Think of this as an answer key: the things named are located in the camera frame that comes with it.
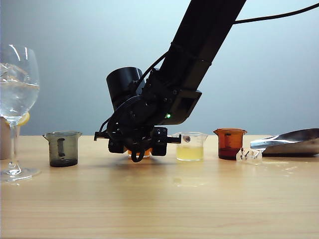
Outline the amber brown measuring cup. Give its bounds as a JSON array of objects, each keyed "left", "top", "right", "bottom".
[{"left": 213, "top": 128, "right": 248, "bottom": 160}]

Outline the stainless steel ice scoop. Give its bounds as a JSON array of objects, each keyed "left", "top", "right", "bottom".
[{"left": 250, "top": 128, "right": 319, "bottom": 157}]

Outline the clear measuring cup yellow juice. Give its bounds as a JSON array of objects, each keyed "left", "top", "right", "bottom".
[{"left": 171, "top": 131, "right": 209, "bottom": 162}]

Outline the black looped gripper cable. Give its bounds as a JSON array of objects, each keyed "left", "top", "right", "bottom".
[{"left": 129, "top": 139, "right": 151, "bottom": 163}]

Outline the clear measuring cup orange juice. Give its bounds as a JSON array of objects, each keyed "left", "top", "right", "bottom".
[{"left": 127, "top": 146, "right": 153, "bottom": 159}]

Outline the clear stemmed wine glass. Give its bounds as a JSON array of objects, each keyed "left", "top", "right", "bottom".
[{"left": 0, "top": 44, "right": 42, "bottom": 184}]

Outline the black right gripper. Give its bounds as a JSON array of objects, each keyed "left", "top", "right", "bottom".
[{"left": 94, "top": 96, "right": 181, "bottom": 156}]

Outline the yellow lemon slice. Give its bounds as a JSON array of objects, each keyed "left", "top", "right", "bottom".
[{"left": 17, "top": 112, "right": 31, "bottom": 127}]

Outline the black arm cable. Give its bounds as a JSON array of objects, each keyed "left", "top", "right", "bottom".
[{"left": 234, "top": 3, "right": 319, "bottom": 24}]

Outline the smoky grey measuring cup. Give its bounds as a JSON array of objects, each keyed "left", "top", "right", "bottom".
[{"left": 42, "top": 131, "right": 83, "bottom": 168}]

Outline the beige cylindrical block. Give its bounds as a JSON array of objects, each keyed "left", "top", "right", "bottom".
[{"left": 0, "top": 117, "right": 12, "bottom": 160}]

